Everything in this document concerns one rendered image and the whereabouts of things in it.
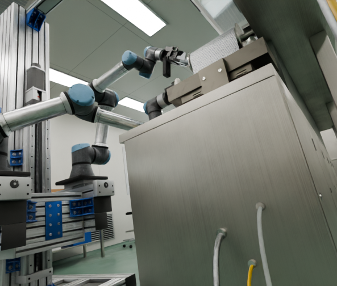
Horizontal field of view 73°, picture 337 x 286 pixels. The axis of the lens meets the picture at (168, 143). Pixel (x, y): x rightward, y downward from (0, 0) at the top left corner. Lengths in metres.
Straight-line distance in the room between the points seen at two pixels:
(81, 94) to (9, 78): 0.63
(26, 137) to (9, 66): 0.48
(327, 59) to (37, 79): 1.52
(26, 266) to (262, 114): 1.24
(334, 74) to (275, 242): 0.70
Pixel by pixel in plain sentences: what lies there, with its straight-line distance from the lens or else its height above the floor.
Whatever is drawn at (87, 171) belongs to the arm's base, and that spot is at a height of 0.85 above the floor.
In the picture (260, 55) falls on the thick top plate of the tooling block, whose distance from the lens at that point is 0.83.
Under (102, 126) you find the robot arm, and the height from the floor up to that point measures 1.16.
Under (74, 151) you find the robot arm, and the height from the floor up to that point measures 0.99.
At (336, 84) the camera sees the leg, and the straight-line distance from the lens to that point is 1.10.
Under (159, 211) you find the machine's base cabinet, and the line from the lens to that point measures 0.85.
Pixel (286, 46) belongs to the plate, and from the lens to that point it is 1.19.
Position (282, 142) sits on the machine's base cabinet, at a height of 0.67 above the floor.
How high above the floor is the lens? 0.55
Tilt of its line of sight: 16 degrees up
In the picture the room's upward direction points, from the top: 9 degrees counter-clockwise
